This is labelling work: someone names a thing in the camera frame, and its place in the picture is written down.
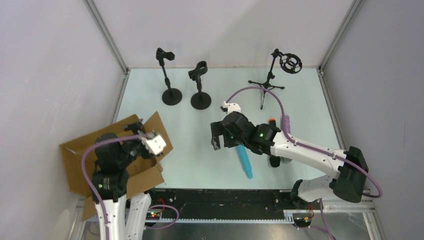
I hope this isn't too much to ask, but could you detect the teal blue microphone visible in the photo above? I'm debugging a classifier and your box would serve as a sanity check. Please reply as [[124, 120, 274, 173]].
[[236, 145, 253, 179]]

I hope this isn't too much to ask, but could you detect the brown cardboard box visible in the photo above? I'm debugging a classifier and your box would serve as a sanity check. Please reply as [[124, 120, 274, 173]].
[[59, 111, 174, 222]]

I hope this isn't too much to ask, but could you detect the black orange-ring microphone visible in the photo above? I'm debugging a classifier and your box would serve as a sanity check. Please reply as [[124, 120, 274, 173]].
[[268, 118, 281, 168]]

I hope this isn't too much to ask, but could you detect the purple glitter microphone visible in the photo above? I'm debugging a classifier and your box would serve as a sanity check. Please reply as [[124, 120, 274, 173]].
[[281, 115, 291, 134]]

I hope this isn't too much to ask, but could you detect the black round-base mic stand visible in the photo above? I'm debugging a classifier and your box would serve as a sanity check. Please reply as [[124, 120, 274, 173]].
[[155, 47, 182, 106]]

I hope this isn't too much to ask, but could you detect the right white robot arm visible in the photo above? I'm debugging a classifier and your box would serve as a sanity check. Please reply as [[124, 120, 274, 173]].
[[210, 112, 368, 205]]

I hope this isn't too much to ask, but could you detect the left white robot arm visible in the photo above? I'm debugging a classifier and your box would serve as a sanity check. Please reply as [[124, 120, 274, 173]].
[[83, 121, 167, 240]]

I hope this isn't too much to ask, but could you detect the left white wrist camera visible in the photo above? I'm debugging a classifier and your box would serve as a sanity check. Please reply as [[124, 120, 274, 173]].
[[140, 132, 167, 156]]

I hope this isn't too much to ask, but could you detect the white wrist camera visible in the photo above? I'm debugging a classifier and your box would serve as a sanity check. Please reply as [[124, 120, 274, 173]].
[[220, 101, 241, 115], [140, 132, 167, 156]]

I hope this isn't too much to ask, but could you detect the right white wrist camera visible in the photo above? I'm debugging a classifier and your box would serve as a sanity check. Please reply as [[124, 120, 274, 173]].
[[220, 101, 241, 115]]

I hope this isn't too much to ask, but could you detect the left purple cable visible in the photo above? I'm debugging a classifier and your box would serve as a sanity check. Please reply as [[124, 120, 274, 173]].
[[81, 133, 153, 240]]

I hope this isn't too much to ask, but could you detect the purple cable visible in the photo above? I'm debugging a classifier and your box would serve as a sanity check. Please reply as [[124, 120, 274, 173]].
[[81, 133, 153, 240], [225, 86, 383, 199]]

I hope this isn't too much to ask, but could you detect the black tripod shock-mount stand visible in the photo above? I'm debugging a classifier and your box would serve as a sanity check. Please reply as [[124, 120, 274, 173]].
[[247, 48, 303, 92]]

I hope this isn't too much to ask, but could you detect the aluminium frame rail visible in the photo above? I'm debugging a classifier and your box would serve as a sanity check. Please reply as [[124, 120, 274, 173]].
[[322, 199, 377, 213]]

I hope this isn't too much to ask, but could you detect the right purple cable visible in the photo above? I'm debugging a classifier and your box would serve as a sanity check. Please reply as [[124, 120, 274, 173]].
[[225, 86, 383, 199]]

